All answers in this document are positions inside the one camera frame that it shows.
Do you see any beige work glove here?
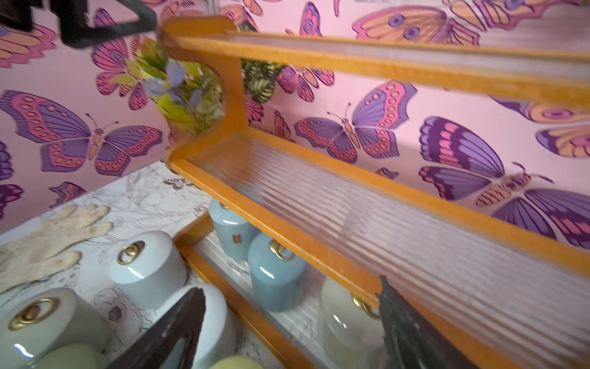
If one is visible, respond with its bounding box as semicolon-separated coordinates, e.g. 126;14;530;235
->
1;204;113;293

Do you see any clear vase with flowers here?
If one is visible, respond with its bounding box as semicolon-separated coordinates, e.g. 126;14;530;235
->
112;36;224;143

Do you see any cream tea canister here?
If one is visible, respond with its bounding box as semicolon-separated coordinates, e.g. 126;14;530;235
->
1;288;112;368

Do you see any sage green tea canister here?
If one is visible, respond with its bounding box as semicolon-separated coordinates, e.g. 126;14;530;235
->
32;344;109;369

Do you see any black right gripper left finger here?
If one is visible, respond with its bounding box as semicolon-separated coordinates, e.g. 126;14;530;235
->
108;288;206;368

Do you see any pale yellow-green tea canister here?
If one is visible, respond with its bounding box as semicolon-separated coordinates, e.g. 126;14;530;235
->
210;355;264;369

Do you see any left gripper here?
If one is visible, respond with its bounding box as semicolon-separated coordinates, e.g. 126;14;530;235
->
0;0;158;49

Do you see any wooden three-tier shelf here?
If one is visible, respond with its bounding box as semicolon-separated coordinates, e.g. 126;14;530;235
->
158;16;589;368

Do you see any white tea canister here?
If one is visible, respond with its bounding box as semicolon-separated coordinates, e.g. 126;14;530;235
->
155;283;237;368
108;231;187;310

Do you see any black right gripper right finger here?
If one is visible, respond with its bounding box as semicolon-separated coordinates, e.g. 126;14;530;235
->
377;276;477;368

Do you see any blue tea canister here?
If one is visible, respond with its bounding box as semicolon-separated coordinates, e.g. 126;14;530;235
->
247;233;308;312
209;198;261;261

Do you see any striped leaf potted plant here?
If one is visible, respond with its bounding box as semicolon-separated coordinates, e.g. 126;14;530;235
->
241;58;284;104

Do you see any pale green tea canister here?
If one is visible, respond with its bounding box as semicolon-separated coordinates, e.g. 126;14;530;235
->
318;278;385;368

